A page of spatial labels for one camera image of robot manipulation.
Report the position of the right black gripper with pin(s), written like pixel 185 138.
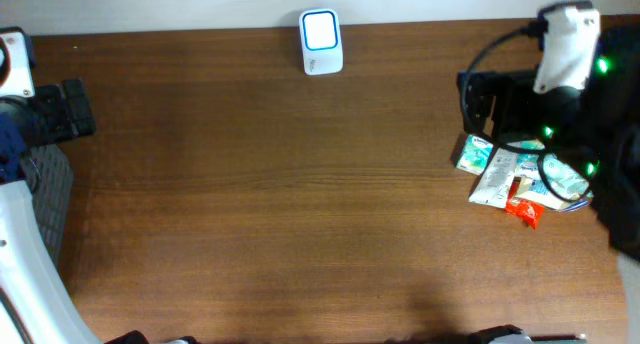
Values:
pixel 486 112

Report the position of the small teal tissue pack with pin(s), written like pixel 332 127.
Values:
pixel 475 155

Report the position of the small white teal packet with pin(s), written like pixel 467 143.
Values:
pixel 526 164

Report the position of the white cosmetic tube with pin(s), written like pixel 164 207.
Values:
pixel 495 183

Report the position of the orange spaghetti pasta pack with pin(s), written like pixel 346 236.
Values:
pixel 529 212

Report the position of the cream snack bag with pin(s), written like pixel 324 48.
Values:
pixel 535 191

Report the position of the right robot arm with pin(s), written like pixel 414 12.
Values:
pixel 611 165

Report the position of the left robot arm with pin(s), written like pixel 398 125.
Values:
pixel 35 305

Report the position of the white barcode scanner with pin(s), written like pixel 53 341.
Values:
pixel 321 42

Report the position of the grey plastic mesh basket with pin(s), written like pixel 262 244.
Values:
pixel 50 177

